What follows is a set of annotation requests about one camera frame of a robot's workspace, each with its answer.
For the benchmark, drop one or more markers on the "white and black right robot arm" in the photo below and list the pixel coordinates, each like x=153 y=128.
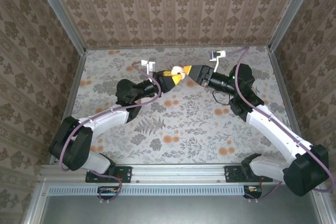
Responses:
x=273 y=134

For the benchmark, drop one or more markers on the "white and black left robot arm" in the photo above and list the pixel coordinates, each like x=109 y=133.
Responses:
x=105 y=119

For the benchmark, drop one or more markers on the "black connector board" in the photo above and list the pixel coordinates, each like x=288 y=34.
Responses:
x=107 y=191
x=252 y=190

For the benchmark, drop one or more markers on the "grey metal sheet panel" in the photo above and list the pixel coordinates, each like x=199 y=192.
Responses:
x=183 y=211

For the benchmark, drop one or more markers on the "aluminium table back rail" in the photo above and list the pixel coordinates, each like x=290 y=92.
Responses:
x=170 y=47

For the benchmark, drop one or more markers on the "aluminium table side rail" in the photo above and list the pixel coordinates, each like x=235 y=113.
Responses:
x=284 y=90
x=74 y=90

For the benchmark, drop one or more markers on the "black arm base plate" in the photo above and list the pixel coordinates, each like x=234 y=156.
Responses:
x=233 y=174
x=126 y=174

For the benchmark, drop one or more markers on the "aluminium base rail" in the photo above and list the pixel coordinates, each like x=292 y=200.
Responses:
x=178 y=174

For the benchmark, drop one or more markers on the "aluminium frame post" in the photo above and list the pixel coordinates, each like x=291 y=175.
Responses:
x=62 y=14
x=292 y=11

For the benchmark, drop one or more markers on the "aluminium frame bar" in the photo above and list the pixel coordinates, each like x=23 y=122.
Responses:
x=36 y=203
x=319 y=205

